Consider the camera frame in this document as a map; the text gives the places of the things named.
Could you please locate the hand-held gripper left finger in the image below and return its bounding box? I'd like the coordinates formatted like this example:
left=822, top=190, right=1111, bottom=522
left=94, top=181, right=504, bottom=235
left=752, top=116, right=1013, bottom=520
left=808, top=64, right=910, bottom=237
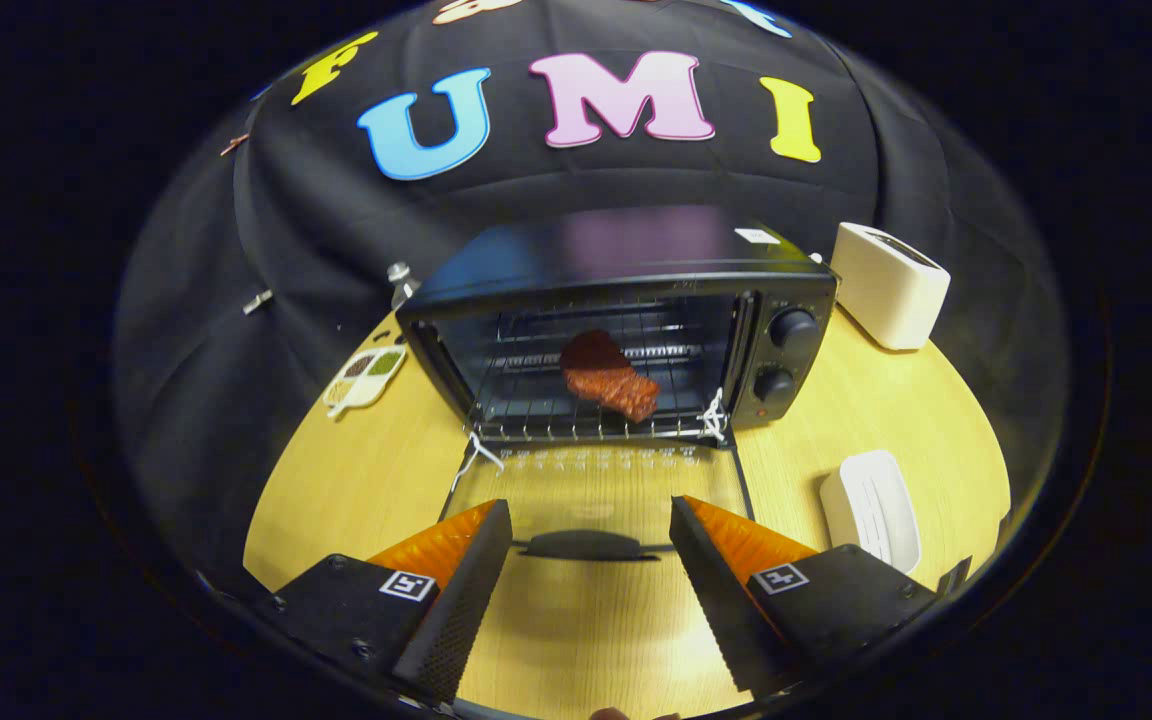
left=271, top=498, right=514, bottom=706

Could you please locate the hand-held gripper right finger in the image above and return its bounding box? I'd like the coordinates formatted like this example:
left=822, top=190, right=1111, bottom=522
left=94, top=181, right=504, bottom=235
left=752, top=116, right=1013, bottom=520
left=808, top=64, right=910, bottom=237
left=669, top=494, right=942, bottom=699

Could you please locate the brown steak piece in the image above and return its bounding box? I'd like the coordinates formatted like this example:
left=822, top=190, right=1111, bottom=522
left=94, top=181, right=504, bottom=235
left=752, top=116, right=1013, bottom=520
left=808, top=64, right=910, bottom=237
left=559, top=330, right=661, bottom=424

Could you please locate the black toaster oven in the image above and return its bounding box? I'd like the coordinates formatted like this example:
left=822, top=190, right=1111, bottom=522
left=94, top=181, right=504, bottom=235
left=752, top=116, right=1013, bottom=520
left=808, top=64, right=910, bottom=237
left=394, top=205, right=840, bottom=563

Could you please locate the white slot toaster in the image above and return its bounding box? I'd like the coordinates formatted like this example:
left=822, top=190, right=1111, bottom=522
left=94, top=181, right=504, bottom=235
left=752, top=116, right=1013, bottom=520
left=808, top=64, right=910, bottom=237
left=829, top=222, right=952, bottom=352

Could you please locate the white ribbed tray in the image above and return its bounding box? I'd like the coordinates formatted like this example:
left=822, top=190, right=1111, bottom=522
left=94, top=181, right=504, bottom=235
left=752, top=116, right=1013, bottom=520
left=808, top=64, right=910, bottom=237
left=819, top=449, right=923, bottom=576

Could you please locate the divided condiment dish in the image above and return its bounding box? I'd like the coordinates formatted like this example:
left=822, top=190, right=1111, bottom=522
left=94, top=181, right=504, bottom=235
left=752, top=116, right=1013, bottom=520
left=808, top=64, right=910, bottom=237
left=322, top=344, right=408, bottom=419

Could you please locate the glass shaker bottle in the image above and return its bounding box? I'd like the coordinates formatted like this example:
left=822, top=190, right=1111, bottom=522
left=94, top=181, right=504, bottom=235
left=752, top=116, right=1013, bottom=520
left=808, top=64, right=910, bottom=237
left=386, top=262, right=421, bottom=311

